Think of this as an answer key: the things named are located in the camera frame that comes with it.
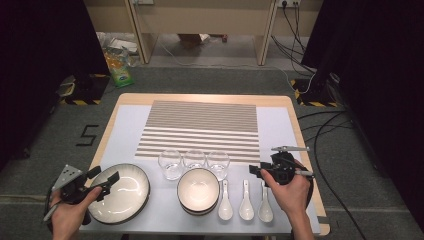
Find beige wooden desk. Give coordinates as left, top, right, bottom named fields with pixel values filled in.
left=83, top=0, right=324, bottom=67

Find white wall socket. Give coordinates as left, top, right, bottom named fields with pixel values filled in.
left=276, top=0, right=302, bottom=8

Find person's left hand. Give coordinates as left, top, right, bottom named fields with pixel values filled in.
left=50, top=186, right=103, bottom=240

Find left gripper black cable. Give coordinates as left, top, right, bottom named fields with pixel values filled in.
left=42, top=186, right=63, bottom=231

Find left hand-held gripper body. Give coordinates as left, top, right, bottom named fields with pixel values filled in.
left=51, top=164, right=112, bottom=205

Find striped grey placemat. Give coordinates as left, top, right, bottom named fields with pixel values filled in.
left=134, top=100, right=262, bottom=164

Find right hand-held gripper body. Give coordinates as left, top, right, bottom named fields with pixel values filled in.
left=263, top=145, right=310, bottom=186

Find long black floor cable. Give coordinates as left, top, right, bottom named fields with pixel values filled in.
left=312, top=110, right=368, bottom=240

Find green snack bag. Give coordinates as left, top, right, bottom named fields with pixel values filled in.
left=104, top=46, right=135, bottom=88

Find person's right hand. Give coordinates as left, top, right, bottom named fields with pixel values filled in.
left=260, top=163, right=313, bottom=218

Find clear drinking glass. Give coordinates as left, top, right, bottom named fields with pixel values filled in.
left=206, top=150, right=231, bottom=182
left=183, top=149, right=207, bottom=171
left=158, top=149, right=183, bottom=181

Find clear plastic bags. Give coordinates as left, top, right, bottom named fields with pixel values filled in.
left=95, top=31, right=139, bottom=56

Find black curtain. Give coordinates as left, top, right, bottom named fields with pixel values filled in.
left=0, top=0, right=111, bottom=171
left=301, top=0, right=424, bottom=231

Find black power cable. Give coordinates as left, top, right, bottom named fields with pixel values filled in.
left=281, top=0, right=308, bottom=54
left=291, top=0, right=306, bottom=54

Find white ceramic soup spoon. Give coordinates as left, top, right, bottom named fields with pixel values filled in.
left=218, top=179, right=234, bottom=221
left=258, top=182, right=274, bottom=223
left=238, top=179, right=255, bottom=221

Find brown cardboard box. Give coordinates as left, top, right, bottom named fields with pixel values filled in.
left=177, top=33, right=212, bottom=50

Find black yellow striped stand base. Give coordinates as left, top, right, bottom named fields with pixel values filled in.
left=58, top=73, right=111, bottom=106
left=289, top=78, right=341, bottom=108

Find pale blue table mat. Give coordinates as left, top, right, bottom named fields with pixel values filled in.
left=77, top=104, right=321, bottom=236

